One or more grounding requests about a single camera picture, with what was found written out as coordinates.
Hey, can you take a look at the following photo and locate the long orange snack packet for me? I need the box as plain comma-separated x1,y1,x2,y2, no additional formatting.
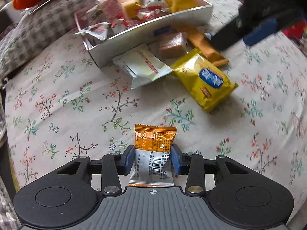
173,25,230,68

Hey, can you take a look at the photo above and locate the white and brown snack packet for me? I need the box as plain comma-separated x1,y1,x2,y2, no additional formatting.
73,21,111,41

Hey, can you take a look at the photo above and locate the brown cake packet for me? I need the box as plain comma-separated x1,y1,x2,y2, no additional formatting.
158,32,188,58

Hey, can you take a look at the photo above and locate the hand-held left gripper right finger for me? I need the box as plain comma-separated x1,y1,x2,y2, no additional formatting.
171,143,250,196

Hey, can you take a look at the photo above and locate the red bag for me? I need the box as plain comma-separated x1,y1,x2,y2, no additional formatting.
282,20,307,40

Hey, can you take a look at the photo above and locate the small yellow snack packet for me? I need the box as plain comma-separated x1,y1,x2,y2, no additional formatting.
117,0,143,19

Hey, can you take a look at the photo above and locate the yellow packet with blue label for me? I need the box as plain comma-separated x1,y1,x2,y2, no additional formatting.
170,48,239,112

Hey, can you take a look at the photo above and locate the floral cloth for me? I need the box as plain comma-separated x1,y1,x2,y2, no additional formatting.
5,0,307,212

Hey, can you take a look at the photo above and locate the orange and white snack packet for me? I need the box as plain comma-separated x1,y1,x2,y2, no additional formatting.
129,124,177,187

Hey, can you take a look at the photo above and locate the flat white snack packet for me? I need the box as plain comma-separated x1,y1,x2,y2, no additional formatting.
112,44,174,90

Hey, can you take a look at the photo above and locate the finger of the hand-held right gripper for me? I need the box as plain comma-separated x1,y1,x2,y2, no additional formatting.
243,19,279,46
211,20,244,51

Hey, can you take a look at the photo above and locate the pink cardboard box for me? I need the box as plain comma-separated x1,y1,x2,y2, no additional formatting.
73,0,214,68

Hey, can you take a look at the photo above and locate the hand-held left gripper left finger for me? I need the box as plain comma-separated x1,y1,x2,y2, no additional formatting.
56,145,135,195

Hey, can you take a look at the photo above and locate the grey checked blanket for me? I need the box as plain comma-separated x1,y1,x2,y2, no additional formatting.
0,0,155,83

